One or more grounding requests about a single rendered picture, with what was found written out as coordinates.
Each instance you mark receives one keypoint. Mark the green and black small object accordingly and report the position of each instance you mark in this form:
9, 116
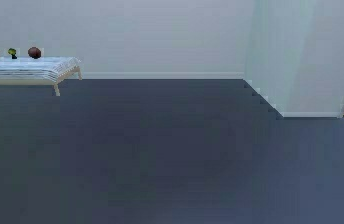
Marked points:
12, 52

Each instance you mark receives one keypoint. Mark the brown round ball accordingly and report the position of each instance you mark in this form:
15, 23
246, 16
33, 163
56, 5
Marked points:
34, 52

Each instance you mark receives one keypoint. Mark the white striped bed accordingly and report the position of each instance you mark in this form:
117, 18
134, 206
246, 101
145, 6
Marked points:
26, 68

